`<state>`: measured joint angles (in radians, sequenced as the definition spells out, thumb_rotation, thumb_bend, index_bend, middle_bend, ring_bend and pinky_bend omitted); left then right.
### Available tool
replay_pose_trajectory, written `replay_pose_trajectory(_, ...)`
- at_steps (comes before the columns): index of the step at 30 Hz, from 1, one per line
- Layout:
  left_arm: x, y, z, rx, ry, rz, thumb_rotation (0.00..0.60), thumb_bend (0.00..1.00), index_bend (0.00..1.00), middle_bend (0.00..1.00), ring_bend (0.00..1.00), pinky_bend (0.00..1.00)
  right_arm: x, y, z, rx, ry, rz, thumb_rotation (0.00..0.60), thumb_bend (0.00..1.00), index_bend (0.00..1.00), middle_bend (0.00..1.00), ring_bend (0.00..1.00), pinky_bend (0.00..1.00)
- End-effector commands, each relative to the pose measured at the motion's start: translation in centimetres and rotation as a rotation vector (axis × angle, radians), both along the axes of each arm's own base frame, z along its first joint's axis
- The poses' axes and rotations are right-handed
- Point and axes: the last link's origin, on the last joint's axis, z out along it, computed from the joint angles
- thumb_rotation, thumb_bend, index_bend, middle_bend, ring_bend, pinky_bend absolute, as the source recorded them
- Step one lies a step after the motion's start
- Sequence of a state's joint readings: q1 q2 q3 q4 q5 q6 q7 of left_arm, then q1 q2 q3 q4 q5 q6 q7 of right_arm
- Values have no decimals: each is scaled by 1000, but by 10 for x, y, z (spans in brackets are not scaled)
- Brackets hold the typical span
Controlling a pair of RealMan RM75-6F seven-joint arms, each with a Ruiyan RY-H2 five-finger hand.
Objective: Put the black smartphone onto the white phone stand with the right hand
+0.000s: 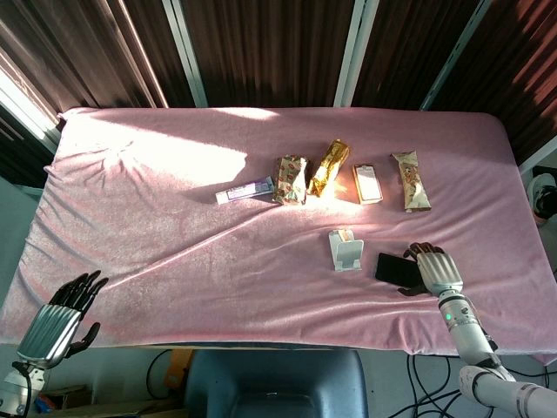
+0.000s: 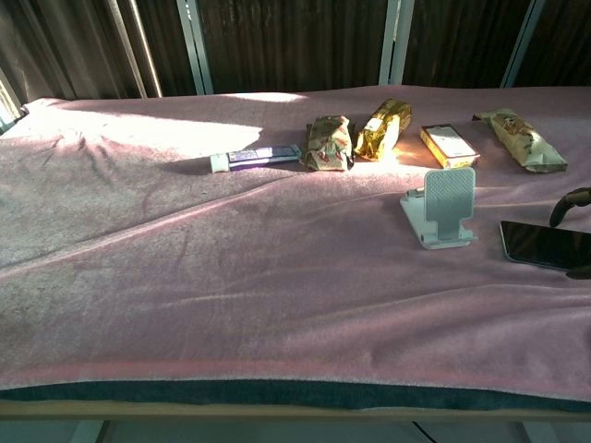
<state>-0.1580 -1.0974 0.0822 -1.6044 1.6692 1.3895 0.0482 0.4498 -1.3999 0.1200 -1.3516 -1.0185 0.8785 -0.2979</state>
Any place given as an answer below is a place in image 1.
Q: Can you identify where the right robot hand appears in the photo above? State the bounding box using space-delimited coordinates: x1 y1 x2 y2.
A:
397 242 465 299

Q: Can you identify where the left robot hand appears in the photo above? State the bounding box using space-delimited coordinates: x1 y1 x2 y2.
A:
16 270 110 370

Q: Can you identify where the black smartphone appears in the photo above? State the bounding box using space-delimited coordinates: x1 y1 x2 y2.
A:
374 252 424 289

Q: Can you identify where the white phone stand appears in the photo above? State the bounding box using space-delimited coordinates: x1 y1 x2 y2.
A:
328 230 366 273

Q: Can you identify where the beige long snack bar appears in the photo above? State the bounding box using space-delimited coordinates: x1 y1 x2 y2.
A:
390 151 433 214

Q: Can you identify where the small white orange box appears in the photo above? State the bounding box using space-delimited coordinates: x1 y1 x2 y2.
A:
352 163 386 206

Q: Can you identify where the white sneaker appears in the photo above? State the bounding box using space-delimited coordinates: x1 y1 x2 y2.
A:
527 172 557 226

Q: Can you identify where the cardboard box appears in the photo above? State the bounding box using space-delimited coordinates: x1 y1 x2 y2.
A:
164 347 196 389

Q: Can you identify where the gold foil snack wrapper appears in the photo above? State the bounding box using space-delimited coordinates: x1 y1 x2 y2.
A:
306 138 351 198

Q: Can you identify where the beige red-print snack bag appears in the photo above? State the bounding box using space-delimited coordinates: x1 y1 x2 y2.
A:
272 154 312 206

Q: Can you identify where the pink tablecloth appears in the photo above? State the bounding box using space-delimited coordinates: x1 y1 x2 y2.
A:
0 106 557 366

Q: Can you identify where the blue-grey chair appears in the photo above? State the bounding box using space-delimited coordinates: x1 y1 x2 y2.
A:
184 348 370 418

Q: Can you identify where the purple white tube box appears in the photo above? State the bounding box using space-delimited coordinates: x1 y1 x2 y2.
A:
215 176 276 206

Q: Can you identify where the black floor cable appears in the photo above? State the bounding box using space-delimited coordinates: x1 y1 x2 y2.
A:
404 353 488 418

